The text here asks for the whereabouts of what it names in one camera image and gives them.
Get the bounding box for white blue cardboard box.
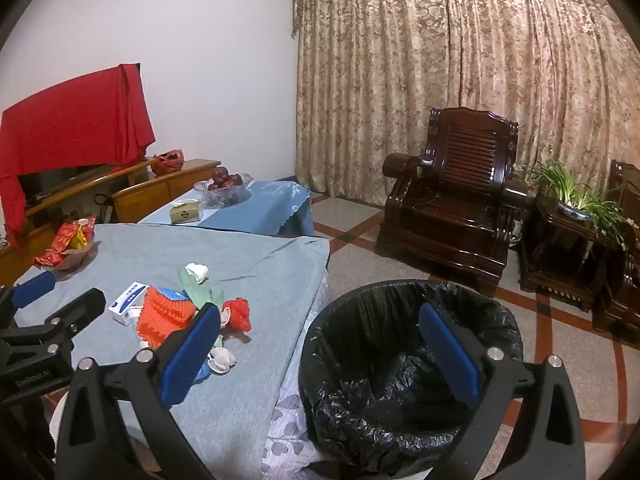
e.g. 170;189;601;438
108;281;151;326

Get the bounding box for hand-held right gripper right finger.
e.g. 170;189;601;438
418;302;587;480

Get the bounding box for black television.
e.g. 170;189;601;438
17;162;121;206

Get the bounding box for glass fruit bowl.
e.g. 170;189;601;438
194;172;252;209

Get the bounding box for blue tablecloth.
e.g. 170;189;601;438
137;180;315;238

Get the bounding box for gold tissue box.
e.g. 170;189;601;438
170;200;202;224

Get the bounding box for black lined trash bin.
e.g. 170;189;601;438
300;280;525;476

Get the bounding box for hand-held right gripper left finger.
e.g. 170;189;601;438
54;303;223;480

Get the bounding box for dark wooden side table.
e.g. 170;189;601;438
517;195;626;313

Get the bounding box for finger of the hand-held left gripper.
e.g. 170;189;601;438
0;287;107;361
0;271;57;321

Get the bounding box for green potted plant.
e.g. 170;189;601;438
515;160;640;251

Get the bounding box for wooden television cabinet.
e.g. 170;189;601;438
0;158;222;281

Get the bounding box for orange foam net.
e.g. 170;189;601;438
136;287;198;351

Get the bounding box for white shell shaped scraps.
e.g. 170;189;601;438
207;347;236;373

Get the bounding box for grey blue table cover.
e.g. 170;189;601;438
10;222;331;480

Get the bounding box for pile of red candy packets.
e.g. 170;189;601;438
34;215;97;268

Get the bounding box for green plastic wrapper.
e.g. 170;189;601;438
178;267;226;321

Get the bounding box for beige floral curtain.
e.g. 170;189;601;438
291;0;640;211

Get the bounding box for glass candy dish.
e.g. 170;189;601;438
47;237;101;281

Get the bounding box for red cloth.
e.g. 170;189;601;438
0;63;156;248

